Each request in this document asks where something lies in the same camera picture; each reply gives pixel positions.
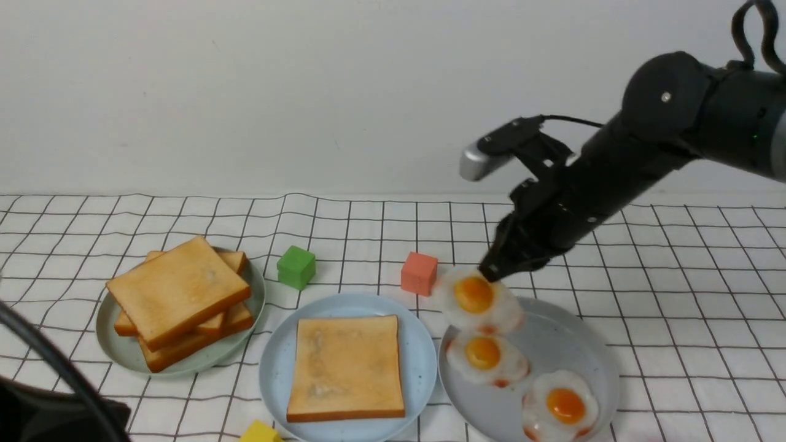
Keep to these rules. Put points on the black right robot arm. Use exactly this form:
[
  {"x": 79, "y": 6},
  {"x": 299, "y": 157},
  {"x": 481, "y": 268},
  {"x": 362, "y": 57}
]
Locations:
[{"x": 674, "y": 110}]

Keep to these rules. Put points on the fried egg behind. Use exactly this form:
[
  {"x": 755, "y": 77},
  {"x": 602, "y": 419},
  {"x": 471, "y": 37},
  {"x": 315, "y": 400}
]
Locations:
[{"x": 487, "y": 359}]

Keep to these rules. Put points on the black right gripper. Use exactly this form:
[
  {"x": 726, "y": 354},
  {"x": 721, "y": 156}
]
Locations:
[{"x": 522, "y": 238}]

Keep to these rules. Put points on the orange cube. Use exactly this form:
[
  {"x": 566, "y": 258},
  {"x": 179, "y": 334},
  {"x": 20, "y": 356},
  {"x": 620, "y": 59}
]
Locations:
[{"x": 418, "y": 274}]

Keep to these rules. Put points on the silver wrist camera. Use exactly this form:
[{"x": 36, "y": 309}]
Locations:
[{"x": 493, "y": 150}]

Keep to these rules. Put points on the yellow cube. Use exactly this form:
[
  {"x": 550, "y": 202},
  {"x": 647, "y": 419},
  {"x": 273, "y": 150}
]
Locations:
[{"x": 258, "y": 431}]

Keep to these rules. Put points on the green cube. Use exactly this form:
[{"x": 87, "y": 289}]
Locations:
[{"x": 296, "y": 267}]

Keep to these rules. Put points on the light blue plate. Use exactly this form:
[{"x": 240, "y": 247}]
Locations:
[{"x": 418, "y": 364}]

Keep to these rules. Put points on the grey egg plate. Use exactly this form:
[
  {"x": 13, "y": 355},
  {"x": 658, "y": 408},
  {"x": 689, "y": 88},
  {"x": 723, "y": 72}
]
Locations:
[{"x": 552, "y": 339}]

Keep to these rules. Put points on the toast slice on blue plate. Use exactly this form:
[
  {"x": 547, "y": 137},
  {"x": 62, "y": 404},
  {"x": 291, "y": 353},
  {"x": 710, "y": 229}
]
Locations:
[{"x": 346, "y": 368}]

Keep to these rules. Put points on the grey-green toast plate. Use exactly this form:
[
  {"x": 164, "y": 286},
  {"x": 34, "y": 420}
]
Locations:
[{"x": 126, "y": 352}]

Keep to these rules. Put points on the toast slice stack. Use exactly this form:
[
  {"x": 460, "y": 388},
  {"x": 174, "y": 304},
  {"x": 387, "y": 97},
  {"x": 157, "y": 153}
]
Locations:
[
  {"x": 228, "y": 322},
  {"x": 184, "y": 347},
  {"x": 183, "y": 293}
]

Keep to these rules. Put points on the fried egg top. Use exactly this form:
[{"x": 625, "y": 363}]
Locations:
[{"x": 470, "y": 303}]

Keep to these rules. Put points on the fried egg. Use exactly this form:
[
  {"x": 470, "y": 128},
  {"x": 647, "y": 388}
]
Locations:
[
  {"x": 559, "y": 406},
  {"x": 487, "y": 359},
  {"x": 470, "y": 303}
]

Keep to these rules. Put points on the fried egg lower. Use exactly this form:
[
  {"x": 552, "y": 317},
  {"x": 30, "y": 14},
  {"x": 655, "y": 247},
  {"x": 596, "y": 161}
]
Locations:
[{"x": 559, "y": 406}]

